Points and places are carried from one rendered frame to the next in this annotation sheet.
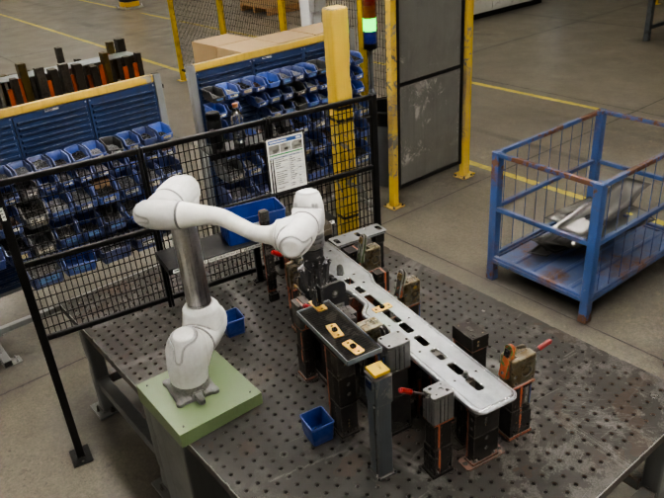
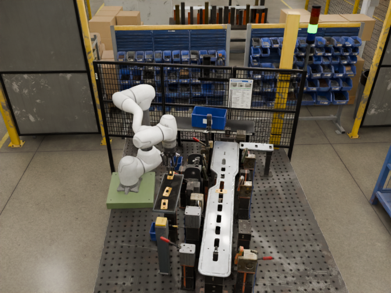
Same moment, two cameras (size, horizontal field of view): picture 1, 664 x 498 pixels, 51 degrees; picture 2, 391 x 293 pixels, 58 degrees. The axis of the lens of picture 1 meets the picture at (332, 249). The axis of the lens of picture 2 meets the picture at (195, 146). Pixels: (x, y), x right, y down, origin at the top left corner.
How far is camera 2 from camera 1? 1.33 m
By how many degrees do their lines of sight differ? 30
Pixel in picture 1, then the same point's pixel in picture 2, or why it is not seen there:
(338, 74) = (284, 53)
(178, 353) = (120, 167)
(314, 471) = (139, 251)
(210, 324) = (145, 160)
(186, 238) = not seen: hidden behind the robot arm
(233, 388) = (144, 194)
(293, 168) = (243, 97)
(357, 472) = (154, 263)
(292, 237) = (137, 138)
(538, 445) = not seen: outside the picture
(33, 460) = (100, 182)
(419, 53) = not seen: outside the picture
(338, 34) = (290, 29)
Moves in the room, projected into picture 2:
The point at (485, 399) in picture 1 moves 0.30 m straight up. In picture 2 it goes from (210, 267) to (211, 231)
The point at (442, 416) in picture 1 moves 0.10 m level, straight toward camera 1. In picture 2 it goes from (185, 262) to (172, 272)
